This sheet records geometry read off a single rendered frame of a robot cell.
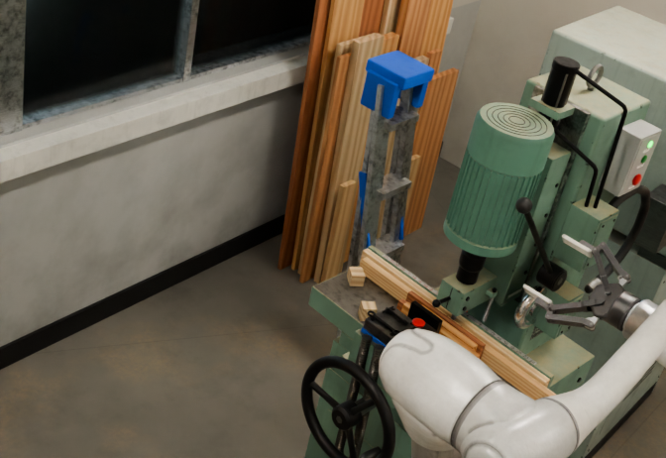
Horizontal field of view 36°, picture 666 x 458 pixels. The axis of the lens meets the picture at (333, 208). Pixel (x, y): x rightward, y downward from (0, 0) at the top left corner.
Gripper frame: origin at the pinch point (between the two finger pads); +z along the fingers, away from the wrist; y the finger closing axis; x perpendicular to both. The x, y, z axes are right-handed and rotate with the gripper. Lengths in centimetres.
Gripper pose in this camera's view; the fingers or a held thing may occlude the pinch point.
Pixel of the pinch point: (548, 265)
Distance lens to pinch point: 217.1
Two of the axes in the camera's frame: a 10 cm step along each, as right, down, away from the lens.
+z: -7.1, -4.7, 5.3
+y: 6.3, -7.5, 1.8
